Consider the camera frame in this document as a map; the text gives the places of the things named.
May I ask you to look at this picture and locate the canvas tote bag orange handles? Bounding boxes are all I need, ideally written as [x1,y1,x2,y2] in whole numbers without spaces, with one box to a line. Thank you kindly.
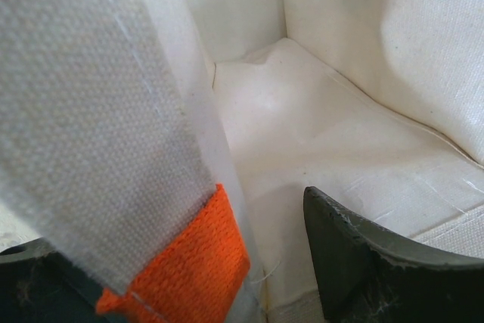
[1,0,483,322]

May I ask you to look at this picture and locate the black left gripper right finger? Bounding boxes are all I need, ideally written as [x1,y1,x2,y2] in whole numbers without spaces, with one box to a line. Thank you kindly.
[303,187,483,322]

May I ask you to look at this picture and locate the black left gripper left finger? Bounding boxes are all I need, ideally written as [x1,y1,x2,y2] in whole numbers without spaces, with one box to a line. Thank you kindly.
[1,238,126,323]

